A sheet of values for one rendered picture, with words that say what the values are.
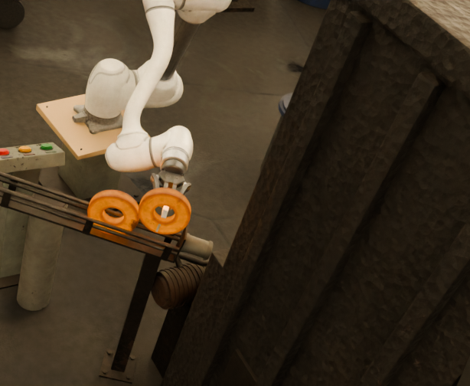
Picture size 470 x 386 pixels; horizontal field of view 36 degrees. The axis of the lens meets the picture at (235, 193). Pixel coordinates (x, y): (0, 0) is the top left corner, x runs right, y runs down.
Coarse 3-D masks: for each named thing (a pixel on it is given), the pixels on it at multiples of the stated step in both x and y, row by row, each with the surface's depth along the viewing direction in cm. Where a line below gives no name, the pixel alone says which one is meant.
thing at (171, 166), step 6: (168, 162) 224; (174, 162) 224; (180, 162) 225; (162, 168) 223; (168, 168) 223; (174, 168) 223; (180, 168) 223; (162, 174) 222; (174, 174) 223; (180, 174) 224; (162, 180) 220; (180, 180) 222; (168, 186) 221; (180, 186) 222
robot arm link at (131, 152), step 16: (160, 16) 239; (160, 32) 239; (160, 48) 239; (160, 64) 239; (144, 80) 239; (144, 96) 239; (128, 112) 239; (128, 128) 237; (112, 144) 238; (128, 144) 234; (144, 144) 234; (112, 160) 236; (128, 160) 234; (144, 160) 234
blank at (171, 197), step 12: (156, 192) 207; (168, 192) 207; (180, 192) 209; (144, 204) 209; (156, 204) 209; (168, 204) 208; (180, 204) 208; (144, 216) 211; (156, 216) 213; (180, 216) 211; (156, 228) 214; (168, 228) 214; (180, 228) 213
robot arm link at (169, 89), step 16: (192, 0) 245; (208, 0) 247; (224, 0) 251; (176, 16) 261; (192, 16) 253; (208, 16) 255; (176, 32) 265; (192, 32) 265; (176, 48) 272; (144, 64) 292; (176, 64) 282; (160, 80) 290; (176, 80) 295; (160, 96) 295; (176, 96) 301
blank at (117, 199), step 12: (108, 192) 209; (120, 192) 209; (96, 204) 210; (108, 204) 210; (120, 204) 209; (132, 204) 209; (96, 216) 213; (108, 216) 216; (132, 216) 212; (108, 228) 215; (132, 228) 215
